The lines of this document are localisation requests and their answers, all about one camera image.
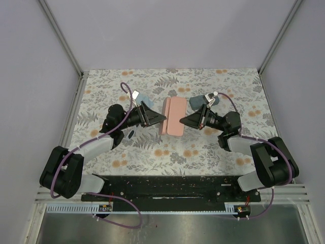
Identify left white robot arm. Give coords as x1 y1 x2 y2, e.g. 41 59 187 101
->
40 102 166 201

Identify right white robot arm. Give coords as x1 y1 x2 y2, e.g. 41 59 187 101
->
180 105 299 201

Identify blue-grey glasses case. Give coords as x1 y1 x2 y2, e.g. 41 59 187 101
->
189 95 212 110

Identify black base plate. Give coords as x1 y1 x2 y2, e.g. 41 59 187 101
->
81 175 261 212

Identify right white cable duct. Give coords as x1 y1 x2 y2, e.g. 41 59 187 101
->
224 202 247 215

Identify left white cable duct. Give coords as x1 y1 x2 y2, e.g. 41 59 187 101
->
46 202 113 214

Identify white cable duct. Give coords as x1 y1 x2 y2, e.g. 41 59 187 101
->
224 202 247 215
46 202 113 214

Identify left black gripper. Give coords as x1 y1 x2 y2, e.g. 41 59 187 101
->
119 101 167 131

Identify blue cloth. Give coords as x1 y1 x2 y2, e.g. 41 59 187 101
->
135 94 154 109

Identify pink glasses case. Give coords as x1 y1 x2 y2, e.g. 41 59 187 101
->
158 97 187 137

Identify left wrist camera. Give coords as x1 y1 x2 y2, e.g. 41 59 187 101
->
132 90 140 100

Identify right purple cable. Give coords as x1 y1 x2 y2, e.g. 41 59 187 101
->
215 91 293 221

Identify white sunglasses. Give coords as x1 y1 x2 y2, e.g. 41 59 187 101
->
126 130 135 140

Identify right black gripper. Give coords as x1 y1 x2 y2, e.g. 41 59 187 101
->
179 104 226 132

